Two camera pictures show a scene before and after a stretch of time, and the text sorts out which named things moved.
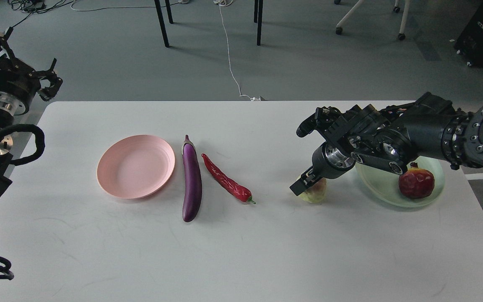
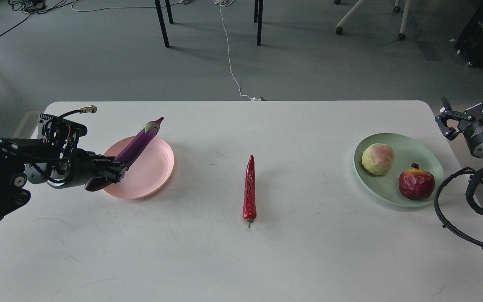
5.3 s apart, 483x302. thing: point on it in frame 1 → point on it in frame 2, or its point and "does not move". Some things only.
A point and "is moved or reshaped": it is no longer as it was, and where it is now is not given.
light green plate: [384, 183] does not move
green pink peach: [316, 193] is moved or reshaped
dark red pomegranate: [416, 183] does not move
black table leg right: [258, 8] does not move
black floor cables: [31, 6] does not move
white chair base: [396, 9] does not move
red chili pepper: [243, 193] → [250, 208]
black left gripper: [13, 84] → [60, 162]
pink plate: [136, 166] does not move
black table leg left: [162, 22] does not move
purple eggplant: [192, 181] → [128, 155]
